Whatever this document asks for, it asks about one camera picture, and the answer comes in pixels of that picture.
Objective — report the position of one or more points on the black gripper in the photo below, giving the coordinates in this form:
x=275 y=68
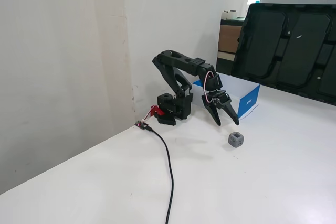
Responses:
x=220 y=99

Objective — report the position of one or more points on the gray block with cutouts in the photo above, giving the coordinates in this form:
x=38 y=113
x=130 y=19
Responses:
x=236 y=140

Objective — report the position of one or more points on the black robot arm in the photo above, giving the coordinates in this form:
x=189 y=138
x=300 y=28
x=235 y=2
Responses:
x=173 y=77

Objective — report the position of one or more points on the blue white ASUS box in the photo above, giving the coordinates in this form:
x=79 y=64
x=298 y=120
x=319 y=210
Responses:
x=249 y=102

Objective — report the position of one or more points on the red clamp lever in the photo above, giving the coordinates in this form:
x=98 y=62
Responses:
x=155 y=110

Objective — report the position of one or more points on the small circuit board red LED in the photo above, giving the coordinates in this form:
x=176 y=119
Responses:
x=141 y=125

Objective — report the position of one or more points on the large black plastic tray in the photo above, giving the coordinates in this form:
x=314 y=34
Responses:
x=288 y=48

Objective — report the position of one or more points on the white jar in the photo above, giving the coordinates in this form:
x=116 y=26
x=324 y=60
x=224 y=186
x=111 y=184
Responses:
x=233 y=15
x=226 y=15

